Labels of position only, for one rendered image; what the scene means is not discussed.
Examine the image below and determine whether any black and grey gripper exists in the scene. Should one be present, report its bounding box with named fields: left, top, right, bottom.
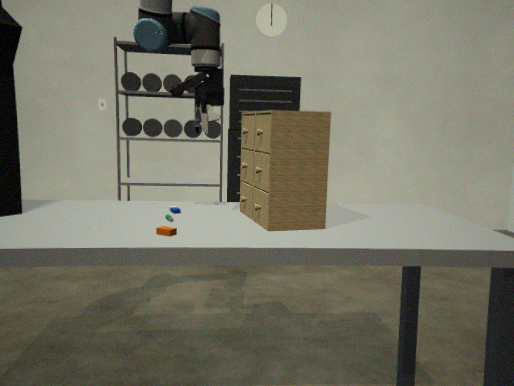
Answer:
left=194, top=66, right=224, bottom=135

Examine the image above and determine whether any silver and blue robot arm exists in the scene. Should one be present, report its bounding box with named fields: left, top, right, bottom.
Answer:
left=133, top=0, right=221, bottom=96

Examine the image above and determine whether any light wooden chest of drawers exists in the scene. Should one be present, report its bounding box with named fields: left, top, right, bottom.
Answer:
left=240, top=110, right=331, bottom=231

